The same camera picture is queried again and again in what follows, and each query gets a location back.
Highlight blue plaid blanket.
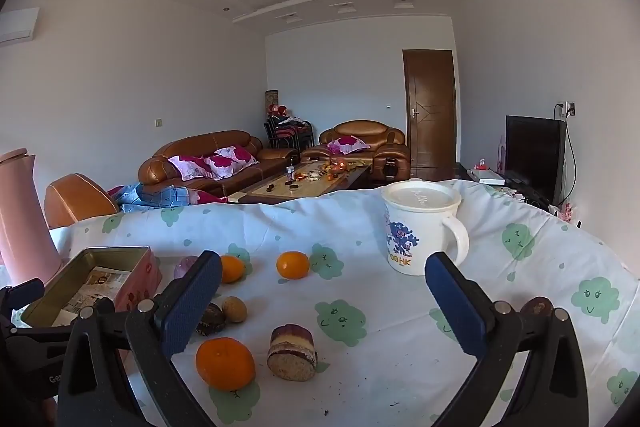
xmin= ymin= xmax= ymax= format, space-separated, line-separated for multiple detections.
xmin=107 ymin=182 xmax=228 ymax=212

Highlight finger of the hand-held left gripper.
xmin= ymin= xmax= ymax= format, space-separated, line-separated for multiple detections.
xmin=0 ymin=278 xmax=47 ymax=314
xmin=7 ymin=326 xmax=76 ymax=348

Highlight brown leather armchair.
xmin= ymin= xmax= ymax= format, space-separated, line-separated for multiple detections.
xmin=300 ymin=120 xmax=411 ymax=185

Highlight purple round root vegetable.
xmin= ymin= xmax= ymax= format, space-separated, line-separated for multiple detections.
xmin=173 ymin=256 xmax=200 ymax=280

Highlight stacked black chairs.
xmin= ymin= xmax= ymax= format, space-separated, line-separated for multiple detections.
xmin=264 ymin=114 xmax=315 ymax=152

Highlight pink tin box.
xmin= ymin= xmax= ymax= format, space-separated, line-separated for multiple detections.
xmin=12 ymin=246 xmax=164 ymax=333

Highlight white lidded mug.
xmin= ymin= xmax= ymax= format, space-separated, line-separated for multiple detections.
xmin=381 ymin=179 xmax=470 ymax=277

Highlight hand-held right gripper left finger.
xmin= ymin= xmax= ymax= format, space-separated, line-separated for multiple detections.
xmin=56 ymin=250 xmax=223 ymax=427

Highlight pink floral pillow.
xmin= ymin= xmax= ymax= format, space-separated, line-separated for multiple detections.
xmin=167 ymin=154 xmax=221 ymax=182
xmin=205 ymin=145 xmax=261 ymax=180
xmin=326 ymin=136 xmax=372 ymax=155

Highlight yellow-brown round fruit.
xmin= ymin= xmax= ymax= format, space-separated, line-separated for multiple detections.
xmin=221 ymin=296 xmax=248 ymax=323

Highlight brown leather seat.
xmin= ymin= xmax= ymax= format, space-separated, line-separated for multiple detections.
xmin=44 ymin=173 xmax=121 ymax=229

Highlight black television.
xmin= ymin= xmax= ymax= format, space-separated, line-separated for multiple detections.
xmin=505 ymin=115 xmax=567 ymax=205

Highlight black power cable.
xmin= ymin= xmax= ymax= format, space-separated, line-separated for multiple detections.
xmin=552 ymin=103 xmax=578 ymax=208

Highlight brown wooden door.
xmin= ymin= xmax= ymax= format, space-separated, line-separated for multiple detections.
xmin=403 ymin=49 xmax=458 ymax=170

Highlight white tablecloth green cloud print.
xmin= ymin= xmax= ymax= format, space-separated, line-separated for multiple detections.
xmin=0 ymin=179 xmax=640 ymax=427

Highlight small orange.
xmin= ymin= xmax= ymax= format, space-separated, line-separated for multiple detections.
xmin=276 ymin=251 xmax=311 ymax=280
xmin=220 ymin=255 xmax=247 ymax=284

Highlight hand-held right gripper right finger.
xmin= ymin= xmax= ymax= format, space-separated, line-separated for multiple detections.
xmin=425 ymin=251 xmax=590 ymax=427

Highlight white air conditioner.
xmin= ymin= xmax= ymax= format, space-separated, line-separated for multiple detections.
xmin=0 ymin=8 xmax=40 ymax=44

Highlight large orange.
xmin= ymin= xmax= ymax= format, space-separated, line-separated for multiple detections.
xmin=195 ymin=337 xmax=256 ymax=391

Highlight brown leather sofa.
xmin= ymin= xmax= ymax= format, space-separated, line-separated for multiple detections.
xmin=138 ymin=130 xmax=301 ymax=198

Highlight pink kettle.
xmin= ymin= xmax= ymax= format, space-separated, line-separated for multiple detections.
xmin=0 ymin=148 xmax=63 ymax=288

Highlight printed paper liner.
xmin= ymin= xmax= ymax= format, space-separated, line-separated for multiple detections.
xmin=62 ymin=266 xmax=143 ymax=328

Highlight cut purple yam piece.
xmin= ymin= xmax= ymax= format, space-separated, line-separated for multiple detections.
xmin=266 ymin=324 xmax=319 ymax=382

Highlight wooden coffee table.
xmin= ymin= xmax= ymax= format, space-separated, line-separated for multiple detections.
xmin=227 ymin=159 xmax=373 ymax=205

